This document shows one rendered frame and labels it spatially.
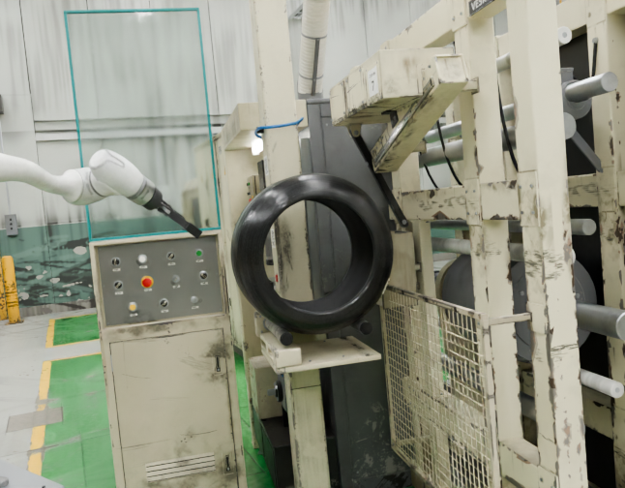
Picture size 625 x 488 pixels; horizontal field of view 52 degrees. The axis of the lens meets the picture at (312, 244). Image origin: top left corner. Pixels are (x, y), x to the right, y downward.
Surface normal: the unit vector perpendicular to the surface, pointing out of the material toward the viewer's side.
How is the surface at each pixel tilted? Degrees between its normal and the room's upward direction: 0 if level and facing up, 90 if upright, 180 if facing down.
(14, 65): 90
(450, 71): 72
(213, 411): 90
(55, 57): 90
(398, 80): 90
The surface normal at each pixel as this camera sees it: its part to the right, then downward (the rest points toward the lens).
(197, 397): 0.22, 0.04
